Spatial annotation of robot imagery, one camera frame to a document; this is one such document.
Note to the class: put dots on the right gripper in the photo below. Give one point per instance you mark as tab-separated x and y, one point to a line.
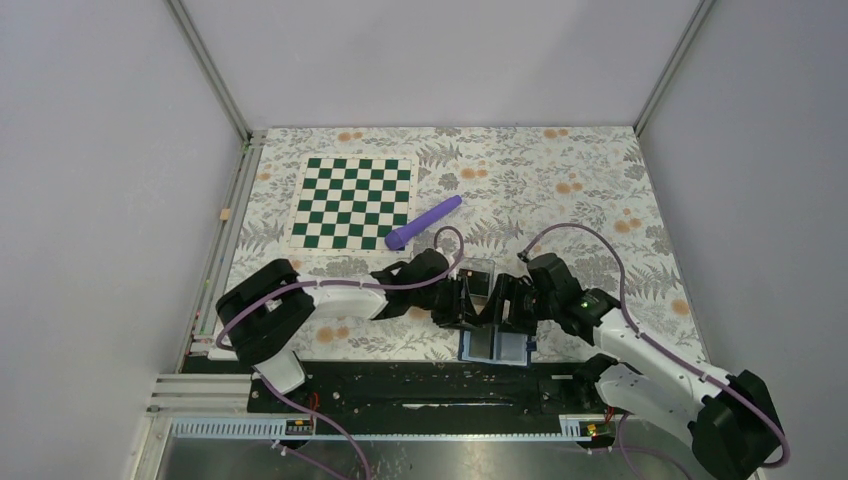
510	287

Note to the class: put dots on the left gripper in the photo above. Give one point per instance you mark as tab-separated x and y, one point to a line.
460	312

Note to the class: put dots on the blue leather card holder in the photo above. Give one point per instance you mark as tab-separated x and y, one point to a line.
492	347

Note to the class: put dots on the clear plastic card box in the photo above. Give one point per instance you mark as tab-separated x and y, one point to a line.
486	265

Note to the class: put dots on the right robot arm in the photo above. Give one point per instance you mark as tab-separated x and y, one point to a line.
729	421

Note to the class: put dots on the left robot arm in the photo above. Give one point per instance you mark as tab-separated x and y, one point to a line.
263	313

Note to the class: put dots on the purple cylindrical tube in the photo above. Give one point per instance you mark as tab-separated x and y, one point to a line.
398	238

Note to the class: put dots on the floral tablecloth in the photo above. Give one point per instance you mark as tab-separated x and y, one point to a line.
582	193

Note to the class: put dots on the green white chessboard mat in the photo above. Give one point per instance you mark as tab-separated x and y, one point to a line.
347	205

